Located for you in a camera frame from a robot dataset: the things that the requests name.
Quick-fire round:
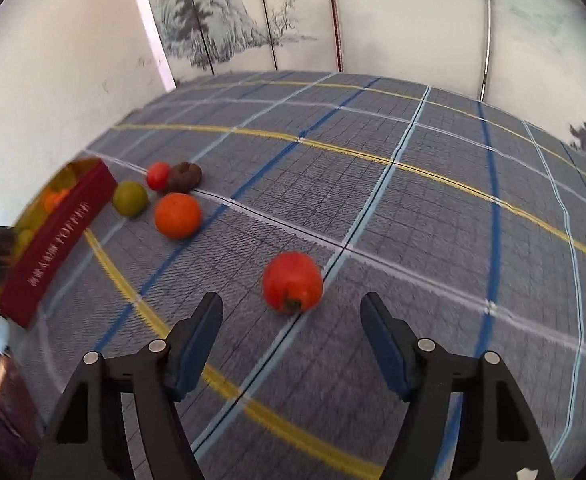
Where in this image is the large orange tangerine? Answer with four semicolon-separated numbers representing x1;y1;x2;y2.
153;193;203;240

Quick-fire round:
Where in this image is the green round fruit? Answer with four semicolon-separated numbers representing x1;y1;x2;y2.
112;180;149;218

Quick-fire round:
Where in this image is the red tomato fruit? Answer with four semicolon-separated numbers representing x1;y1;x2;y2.
261;252;323;314

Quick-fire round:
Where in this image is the small red fruit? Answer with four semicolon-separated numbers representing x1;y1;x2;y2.
145;162;171;193

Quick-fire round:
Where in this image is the dark brown passion fruit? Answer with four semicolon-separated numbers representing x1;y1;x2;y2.
166;162;203;194

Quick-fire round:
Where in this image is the red gold toffee tin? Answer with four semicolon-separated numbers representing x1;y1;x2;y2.
0;157;116;328

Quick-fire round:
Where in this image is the plaid blue grey tablecloth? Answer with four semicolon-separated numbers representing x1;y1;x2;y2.
16;72;586;479

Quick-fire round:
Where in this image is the painted folding screen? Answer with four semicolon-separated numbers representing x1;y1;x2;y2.
149;0;586;154

